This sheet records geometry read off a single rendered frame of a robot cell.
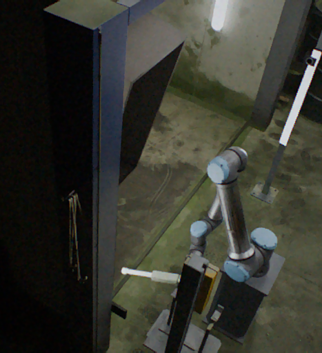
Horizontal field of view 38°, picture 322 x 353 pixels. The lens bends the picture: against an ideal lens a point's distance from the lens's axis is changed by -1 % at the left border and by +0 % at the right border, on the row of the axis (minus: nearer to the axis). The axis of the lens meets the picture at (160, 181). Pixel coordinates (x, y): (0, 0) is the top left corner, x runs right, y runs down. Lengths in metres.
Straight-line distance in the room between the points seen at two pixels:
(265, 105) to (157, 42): 2.27
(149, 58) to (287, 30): 2.05
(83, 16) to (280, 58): 3.19
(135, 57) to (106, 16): 1.06
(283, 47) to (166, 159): 1.42
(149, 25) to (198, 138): 2.01
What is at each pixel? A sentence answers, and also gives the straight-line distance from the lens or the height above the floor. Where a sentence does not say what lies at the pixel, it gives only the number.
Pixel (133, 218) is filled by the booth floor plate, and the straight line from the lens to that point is 3.74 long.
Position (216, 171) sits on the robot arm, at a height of 1.38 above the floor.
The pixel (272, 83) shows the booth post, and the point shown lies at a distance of 4.57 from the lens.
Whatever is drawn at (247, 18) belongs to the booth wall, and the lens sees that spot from 4.41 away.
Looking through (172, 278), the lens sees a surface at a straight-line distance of 2.60.
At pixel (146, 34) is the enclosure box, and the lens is 2.65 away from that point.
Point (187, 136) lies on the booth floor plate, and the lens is 4.53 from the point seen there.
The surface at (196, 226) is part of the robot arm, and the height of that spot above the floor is 0.85.
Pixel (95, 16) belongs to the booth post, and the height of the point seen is 2.29.
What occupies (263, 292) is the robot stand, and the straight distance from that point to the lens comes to 2.81.
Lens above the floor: 2.92
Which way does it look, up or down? 46 degrees down
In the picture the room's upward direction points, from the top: 8 degrees clockwise
